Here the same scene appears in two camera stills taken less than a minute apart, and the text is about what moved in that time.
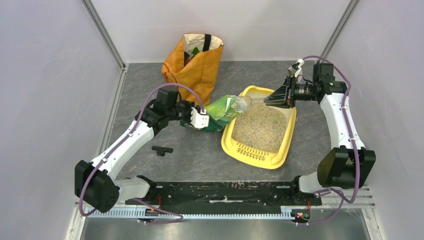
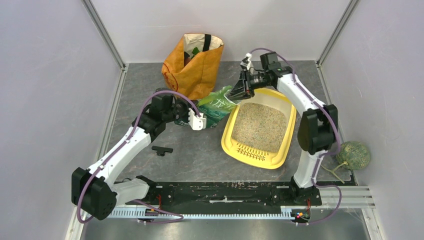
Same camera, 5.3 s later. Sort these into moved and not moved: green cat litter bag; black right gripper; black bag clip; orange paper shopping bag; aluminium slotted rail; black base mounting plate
Moved: black right gripper; green cat litter bag
Not moved: black base mounting plate; aluminium slotted rail; black bag clip; orange paper shopping bag
